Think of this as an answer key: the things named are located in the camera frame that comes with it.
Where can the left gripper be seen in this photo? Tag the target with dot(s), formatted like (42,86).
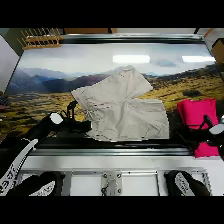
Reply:
(81,127)

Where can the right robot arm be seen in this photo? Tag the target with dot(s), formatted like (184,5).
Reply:
(186,185)

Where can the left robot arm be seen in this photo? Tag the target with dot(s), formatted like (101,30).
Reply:
(20,146)

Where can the beige pants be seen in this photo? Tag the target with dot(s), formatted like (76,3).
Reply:
(123,110)

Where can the wooden rack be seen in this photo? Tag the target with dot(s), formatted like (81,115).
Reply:
(41,40)

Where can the red garment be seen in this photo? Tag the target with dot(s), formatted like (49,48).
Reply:
(196,111)

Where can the silver frame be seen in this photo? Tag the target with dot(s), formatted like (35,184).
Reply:
(113,151)

